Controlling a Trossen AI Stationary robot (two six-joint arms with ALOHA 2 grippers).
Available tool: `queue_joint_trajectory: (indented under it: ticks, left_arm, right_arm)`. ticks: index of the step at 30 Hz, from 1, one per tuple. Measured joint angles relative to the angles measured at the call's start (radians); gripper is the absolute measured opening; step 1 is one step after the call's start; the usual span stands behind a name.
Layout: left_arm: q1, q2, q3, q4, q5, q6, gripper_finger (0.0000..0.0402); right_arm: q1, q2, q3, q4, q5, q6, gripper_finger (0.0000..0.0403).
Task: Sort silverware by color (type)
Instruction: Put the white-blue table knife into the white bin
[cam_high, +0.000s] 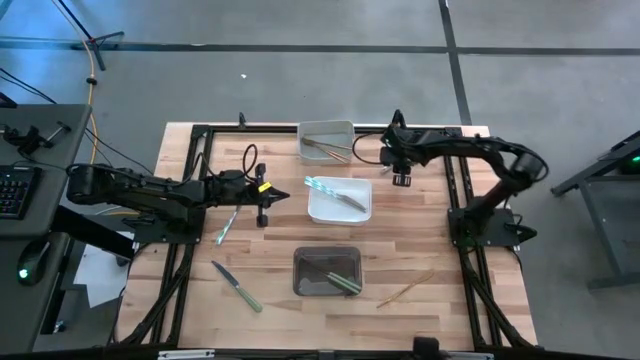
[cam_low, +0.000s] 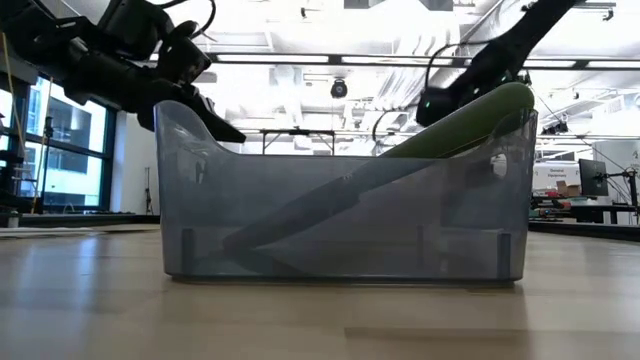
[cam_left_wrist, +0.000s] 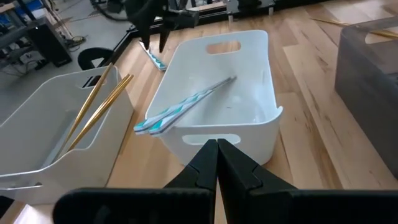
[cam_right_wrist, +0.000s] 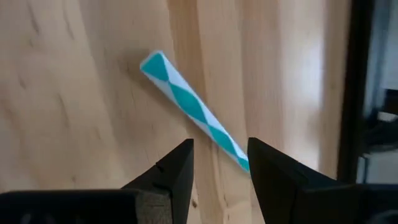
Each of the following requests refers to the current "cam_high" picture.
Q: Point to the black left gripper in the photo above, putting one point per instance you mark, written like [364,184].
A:
[235,189]

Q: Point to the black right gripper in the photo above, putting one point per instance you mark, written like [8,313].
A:
[402,150]

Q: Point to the wooden knife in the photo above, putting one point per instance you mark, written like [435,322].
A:
[335,155]

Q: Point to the wooden utensil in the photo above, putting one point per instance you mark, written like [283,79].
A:
[327,144]
[325,148]

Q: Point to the white plastic bin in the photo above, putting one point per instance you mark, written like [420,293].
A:
[340,217]

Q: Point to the dark smoked plastic bin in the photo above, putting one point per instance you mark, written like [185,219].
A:
[310,280]

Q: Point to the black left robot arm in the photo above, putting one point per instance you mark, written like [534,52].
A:
[150,192]

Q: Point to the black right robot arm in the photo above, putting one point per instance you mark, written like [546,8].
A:
[465,147]

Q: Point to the yellow tape tag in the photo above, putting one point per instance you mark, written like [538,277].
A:
[264,187]

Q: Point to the black table clamp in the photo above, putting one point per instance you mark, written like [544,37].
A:
[242,120]
[398,118]

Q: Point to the grey translucent plastic bin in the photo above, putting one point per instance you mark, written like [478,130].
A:
[325,127]

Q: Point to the black desk support bar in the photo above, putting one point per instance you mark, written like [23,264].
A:
[95,232]

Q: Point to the black round object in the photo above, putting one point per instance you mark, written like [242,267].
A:
[426,349]

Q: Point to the grey desk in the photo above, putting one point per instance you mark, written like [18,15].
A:
[60,150]

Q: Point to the black tripod stand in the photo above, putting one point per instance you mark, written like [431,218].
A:
[97,42]

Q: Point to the black device green light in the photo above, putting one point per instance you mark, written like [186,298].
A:
[634,162]

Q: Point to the black computer mouse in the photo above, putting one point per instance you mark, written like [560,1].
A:
[32,260]

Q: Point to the black backlit keyboard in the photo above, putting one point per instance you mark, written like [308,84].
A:
[17,192]

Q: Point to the black aluminium table frame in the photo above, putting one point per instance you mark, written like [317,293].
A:
[280,129]

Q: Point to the silver metal bracket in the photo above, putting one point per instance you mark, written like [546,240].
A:
[186,355]
[467,356]

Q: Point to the black desk mount clamp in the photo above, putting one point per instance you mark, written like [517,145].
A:
[30,140]

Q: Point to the dark metal desk frame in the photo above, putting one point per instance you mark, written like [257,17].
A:
[612,281]

